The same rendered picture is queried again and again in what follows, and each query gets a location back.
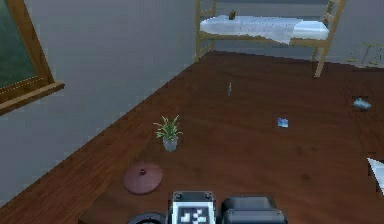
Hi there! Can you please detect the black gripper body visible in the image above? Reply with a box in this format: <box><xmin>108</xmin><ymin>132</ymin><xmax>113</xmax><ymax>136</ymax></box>
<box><xmin>127</xmin><ymin>212</ymin><xmax>168</xmax><ymax>224</ymax></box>

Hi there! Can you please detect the green plant in grey pot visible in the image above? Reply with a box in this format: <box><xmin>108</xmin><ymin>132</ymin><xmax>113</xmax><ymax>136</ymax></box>
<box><xmin>153</xmin><ymin>114</ymin><xmax>184</xmax><ymax>153</ymax></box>

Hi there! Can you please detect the pale green house plant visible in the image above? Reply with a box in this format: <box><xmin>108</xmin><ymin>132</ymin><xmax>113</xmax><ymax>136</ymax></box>
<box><xmin>346</xmin><ymin>41</ymin><xmax>384</xmax><ymax>68</ymax></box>

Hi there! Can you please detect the round reddish-brown lid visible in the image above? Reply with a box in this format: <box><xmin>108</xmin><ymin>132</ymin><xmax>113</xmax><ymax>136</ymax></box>
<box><xmin>123</xmin><ymin>162</ymin><xmax>164</xmax><ymax>196</ymax></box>

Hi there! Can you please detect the wooden framed window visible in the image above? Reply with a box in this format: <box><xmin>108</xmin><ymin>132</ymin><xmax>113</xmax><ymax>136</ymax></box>
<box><xmin>0</xmin><ymin>0</ymin><xmax>66</xmax><ymax>116</ymax></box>

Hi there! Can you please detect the wooden bed with white mattress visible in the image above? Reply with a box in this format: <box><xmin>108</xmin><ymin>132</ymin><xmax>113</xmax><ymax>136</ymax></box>
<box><xmin>194</xmin><ymin>0</ymin><xmax>348</xmax><ymax>79</ymax></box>

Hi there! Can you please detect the white paper sheet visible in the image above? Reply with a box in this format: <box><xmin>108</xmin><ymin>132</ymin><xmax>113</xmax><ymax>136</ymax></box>
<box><xmin>366</xmin><ymin>157</ymin><xmax>384</xmax><ymax>196</ymax></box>

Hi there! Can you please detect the grey-blue lump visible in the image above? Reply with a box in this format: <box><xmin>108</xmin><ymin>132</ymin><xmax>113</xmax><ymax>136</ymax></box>
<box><xmin>352</xmin><ymin>97</ymin><xmax>372</xmax><ymax>112</ymax></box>

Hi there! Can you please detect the white pillow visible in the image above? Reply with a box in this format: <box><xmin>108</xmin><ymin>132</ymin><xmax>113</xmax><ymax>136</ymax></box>
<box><xmin>291</xmin><ymin>20</ymin><xmax>330</xmax><ymax>42</ymax></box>

